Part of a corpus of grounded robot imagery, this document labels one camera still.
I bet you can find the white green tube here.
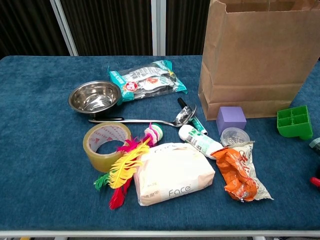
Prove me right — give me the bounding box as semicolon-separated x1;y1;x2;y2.
178;124;224;160

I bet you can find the white Face tissue pack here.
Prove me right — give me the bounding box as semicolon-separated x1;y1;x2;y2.
133;142;216;207

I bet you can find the colourful feather shuttlecock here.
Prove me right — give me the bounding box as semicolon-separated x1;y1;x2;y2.
93;122;165;210

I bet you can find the orange snack packet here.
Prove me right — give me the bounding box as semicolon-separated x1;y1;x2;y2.
212;141;275;202

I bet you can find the brown paper bag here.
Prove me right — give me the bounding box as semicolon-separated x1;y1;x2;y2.
198;0;320;121

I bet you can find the stainless steel ladle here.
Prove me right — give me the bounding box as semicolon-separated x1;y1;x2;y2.
88;104;198;128

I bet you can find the green marker with black cap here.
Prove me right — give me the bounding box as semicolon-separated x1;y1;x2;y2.
177;97;208;136

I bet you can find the teal clear snack packet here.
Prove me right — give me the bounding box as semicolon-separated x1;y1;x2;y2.
107;59;188;106

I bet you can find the stainless steel bowl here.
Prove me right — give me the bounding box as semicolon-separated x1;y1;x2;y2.
68;80;123;118

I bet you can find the purple foam cube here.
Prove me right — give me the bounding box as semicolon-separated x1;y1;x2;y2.
216;106;248;136

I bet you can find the clear packing tape roll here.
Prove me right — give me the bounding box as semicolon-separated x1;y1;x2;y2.
82;121;133;174

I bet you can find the clear round pin box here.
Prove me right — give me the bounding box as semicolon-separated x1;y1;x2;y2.
219;126;251;147

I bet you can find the dark pleated curtain panel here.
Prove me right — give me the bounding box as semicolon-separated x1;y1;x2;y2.
59;0;153;56
166;0;212;56
0;0;71;60

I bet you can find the blue table cloth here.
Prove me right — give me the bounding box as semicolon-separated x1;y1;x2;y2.
0;54;320;232

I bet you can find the green plastic grid tray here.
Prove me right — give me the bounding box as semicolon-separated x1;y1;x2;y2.
276;105;314;140

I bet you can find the red plastic clip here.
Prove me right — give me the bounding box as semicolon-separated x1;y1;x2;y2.
309;176;320;192

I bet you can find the white partition frame post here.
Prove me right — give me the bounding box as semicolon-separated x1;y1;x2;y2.
150;0;167;56
49;0;80;56

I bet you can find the white table frame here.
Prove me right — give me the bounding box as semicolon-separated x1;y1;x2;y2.
0;229;320;239

